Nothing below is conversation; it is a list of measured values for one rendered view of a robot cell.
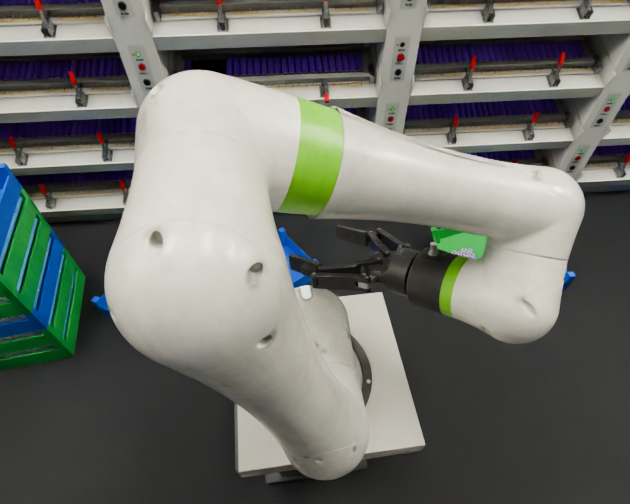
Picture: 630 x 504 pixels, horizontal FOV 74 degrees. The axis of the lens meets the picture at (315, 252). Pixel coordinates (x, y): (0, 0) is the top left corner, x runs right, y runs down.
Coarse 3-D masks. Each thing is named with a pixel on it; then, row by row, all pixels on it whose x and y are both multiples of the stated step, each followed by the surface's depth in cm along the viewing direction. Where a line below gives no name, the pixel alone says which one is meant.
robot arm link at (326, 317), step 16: (304, 288) 71; (304, 304) 68; (320, 304) 68; (336, 304) 69; (320, 320) 66; (336, 320) 67; (320, 336) 64; (336, 336) 65; (320, 352) 62; (336, 352) 63; (352, 352) 66
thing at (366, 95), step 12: (372, 48) 128; (168, 60) 121; (180, 60) 127; (372, 60) 129; (168, 72) 120; (288, 72) 127; (336, 72) 127; (372, 72) 124; (348, 84) 126; (372, 84) 126; (300, 96) 124; (312, 96) 124; (336, 96) 124; (348, 96) 125; (360, 96) 125; (372, 96) 125
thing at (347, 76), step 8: (352, 72) 125; (360, 72) 125; (368, 72) 125; (248, 80) 123; (256, 80) 123; (264, 80) 123; (272, 80) 123; (280, 80) 123; (288, 80) 123; (296, 80) 124; (304, 80) 124; (312, 80) 124; (320, 80) 124; (328, 80) 125; (336, 80) 125; (344, 80) 125; (352, 80) 125; (360, 80) 126; (368, 80) 126; (272, 88) 124; (280, 88) 124
